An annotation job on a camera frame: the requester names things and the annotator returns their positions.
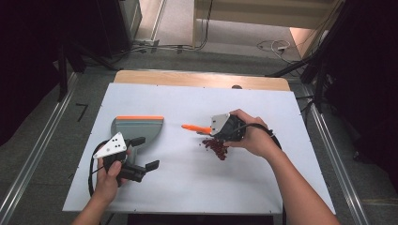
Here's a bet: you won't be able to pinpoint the grey dustpan with orange edge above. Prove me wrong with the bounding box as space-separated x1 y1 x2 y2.
110 115 165 165

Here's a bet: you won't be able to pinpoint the orange-handled grey brush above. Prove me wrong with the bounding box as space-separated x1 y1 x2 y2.
181 123 214 135

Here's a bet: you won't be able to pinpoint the pile of red beans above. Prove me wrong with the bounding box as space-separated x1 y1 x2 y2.
201 137 229 161

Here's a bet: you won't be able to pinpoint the beige furniture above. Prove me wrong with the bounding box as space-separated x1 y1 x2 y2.
191 0 345 59

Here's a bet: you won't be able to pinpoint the black metal stand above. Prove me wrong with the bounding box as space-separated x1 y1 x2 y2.
266 0 355 113
57 40 120 102

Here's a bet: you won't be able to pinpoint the black floor cables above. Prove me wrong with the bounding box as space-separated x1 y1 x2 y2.
109 0 215 64

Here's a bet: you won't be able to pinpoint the aluminium floor rail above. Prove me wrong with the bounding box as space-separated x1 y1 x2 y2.
301 85 372 225
0 72 79 225

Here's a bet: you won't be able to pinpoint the person's right hand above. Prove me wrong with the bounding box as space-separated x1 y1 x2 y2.
223 108 283 158

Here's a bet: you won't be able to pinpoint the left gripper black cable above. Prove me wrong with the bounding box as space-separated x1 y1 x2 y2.
88 140 109 198

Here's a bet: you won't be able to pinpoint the dark cabinet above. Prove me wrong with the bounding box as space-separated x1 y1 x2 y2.
93 0 144 60

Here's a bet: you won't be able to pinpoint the white board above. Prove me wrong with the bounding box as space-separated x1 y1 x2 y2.
61 82 336 217

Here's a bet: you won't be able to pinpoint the dark curtain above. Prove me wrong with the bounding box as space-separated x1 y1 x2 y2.
325 0 398 188
0 0 101 148

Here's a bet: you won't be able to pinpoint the white floor cable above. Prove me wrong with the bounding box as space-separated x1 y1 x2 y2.
256 39 292 57

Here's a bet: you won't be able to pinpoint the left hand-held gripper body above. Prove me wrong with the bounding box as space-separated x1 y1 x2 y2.
93 131 147 188

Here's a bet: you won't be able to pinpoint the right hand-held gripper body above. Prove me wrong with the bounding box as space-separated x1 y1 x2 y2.
209 112 248 143

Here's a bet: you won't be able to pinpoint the person's left hand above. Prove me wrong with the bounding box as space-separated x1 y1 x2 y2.
91 149 132 204

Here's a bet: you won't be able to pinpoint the wooden table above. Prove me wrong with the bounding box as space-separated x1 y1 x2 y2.
113 69 291 92

